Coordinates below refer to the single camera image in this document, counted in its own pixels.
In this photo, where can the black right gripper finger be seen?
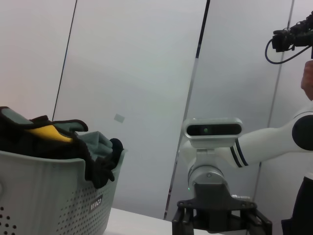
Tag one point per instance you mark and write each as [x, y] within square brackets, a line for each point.
[183, 222]
[256, 224]

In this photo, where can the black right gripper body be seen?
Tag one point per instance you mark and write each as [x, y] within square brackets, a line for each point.
[210, 208]

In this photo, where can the yellow towel with black trim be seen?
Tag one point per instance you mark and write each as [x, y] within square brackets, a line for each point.
[49, 133]

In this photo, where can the black video camera rig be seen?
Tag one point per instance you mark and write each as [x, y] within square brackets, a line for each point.
[300, 36]

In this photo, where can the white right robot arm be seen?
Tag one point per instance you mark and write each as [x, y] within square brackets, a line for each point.
[269, 142]

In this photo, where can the grey towel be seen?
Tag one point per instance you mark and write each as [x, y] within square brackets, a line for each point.
[97, 147]

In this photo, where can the grey perforated storage basket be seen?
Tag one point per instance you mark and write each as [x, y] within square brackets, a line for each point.
[49, 195]

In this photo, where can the cameraman right hand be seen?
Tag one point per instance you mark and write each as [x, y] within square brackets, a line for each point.
[308, 80]

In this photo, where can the cameraman in white t-shirt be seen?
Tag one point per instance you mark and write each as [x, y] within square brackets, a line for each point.
[304, 210]

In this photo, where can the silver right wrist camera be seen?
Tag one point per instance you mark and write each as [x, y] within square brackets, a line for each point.
[212, 129]

